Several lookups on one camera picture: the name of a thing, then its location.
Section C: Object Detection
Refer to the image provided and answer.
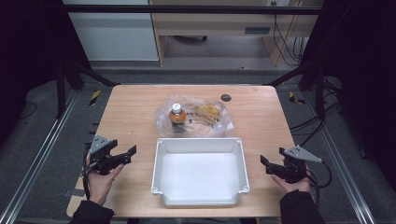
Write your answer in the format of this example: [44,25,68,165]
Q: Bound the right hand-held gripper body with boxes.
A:
[278,145,323,184]

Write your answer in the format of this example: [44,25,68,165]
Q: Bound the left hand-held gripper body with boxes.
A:
[89,134,126,176]

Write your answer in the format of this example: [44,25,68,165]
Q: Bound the orange drink bottle white cap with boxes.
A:
[168,103,188,134]

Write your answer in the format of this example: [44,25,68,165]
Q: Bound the clear plastic bag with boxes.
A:
[154,94,235,139]

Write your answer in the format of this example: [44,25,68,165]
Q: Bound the white plastic bin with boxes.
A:
[150,136,251,208]

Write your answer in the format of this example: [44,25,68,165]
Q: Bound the yellow snack packet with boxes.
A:
[194,104,222,119]

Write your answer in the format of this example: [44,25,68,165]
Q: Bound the person's right hand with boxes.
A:
[270,174,312,194]

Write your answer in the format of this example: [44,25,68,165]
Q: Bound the person's left hand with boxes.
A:
[86,153,125,207]

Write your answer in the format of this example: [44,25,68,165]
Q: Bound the grey tape strip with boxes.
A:
[63,188,86,198]

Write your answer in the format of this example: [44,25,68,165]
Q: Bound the yellow black floor tape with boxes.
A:
[288,91,306,105]
[89,90,103,106]

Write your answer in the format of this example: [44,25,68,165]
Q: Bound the black metal stand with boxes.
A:
[266,59,329,121]
[55,58,120,119]

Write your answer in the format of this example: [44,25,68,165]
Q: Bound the white cabinet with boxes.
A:
[63,0,160,63]

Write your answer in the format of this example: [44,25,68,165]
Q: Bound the black curtain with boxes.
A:
[299,0,396,183]
[0,0,92,147]

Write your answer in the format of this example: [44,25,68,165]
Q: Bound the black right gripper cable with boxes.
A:
[305,161,333,207]

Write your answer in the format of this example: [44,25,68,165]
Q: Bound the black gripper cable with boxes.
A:
[305,161,333,207]
[81,145,93,202]

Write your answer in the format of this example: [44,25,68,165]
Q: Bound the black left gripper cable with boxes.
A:
[81,145,93,202]

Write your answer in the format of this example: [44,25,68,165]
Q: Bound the black floor cables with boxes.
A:
[289,101,343,147]

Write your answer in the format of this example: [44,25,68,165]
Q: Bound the aluminium floor rail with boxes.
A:
[0,89,79,224]
[303,91,377,224]

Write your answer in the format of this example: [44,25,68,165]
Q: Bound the black hanging desk cables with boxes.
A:
[272,14,308,67]

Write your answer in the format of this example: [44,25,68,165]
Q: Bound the black horizontal frame bar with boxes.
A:
[63,4,324,16]

